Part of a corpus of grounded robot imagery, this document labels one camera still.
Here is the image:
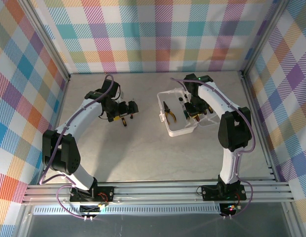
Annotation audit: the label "green handled ratchet wrench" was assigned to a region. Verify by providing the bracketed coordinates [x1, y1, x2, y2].
[177, 97, 190, 121]

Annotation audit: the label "yellow black pliers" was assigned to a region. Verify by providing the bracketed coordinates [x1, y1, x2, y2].
[162, 100, 178, 124]

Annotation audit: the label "clear plastic tool box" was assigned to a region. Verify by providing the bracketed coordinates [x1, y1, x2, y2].
[156, 86, 220, 138]

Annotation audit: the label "black right controller box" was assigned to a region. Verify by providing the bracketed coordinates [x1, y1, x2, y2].
[219, 202, 243, 216]

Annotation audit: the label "black controller box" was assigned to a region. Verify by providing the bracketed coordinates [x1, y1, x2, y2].
[80, 204, 104, 216]
[219, 202, 243, 216]

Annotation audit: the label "black left controller box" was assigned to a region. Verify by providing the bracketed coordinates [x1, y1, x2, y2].
[80, 204, 104, 216]

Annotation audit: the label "aluminium side rail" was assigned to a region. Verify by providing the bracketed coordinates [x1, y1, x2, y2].
[38, 76, 71, 185]
[240, 73, 279, 182]

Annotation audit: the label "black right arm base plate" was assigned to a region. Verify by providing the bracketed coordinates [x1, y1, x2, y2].
[201, 184, 247, 201]

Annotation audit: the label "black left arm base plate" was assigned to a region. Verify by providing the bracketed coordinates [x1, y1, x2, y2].
[69, 185, 115, 202]

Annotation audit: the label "wide aluminium base rail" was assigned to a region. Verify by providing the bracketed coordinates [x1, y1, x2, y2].
[21, 181, 296, 206]

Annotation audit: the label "aluminium frame post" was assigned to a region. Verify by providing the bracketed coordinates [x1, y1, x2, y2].
[20, 0, 71, 79]
[241, 0, 291, 76]

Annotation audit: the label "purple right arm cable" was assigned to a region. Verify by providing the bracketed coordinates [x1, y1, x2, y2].
[170, 77, 255, 220]

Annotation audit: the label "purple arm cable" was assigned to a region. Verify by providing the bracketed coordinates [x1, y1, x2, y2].
[39, 75, 116, 220]
[170, 77, 255, 220]

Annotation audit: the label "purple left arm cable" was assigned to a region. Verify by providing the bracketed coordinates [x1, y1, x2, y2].
[39, 75, 116, 220]

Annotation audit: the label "white slotted cable duct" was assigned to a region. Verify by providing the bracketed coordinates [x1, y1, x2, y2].
[33, 205, 222, 216]

